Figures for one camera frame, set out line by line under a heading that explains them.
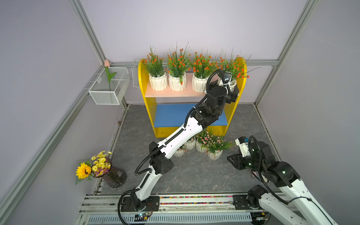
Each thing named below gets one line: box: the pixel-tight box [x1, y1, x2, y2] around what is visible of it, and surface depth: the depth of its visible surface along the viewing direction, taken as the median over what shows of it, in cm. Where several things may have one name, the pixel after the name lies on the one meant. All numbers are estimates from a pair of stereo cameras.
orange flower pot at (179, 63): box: [166, 41, 192, 92], surface depth 65 cm
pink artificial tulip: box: [104, 60, 117, 92], surface depth 92 cm
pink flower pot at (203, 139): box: [195, 128, 214, 153], surface depth 84 cm
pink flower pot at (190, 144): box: [184, 136, 196, 150], surface depth 91 cm
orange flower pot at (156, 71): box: [141, 46, 168, 92], surface depth 68 cm
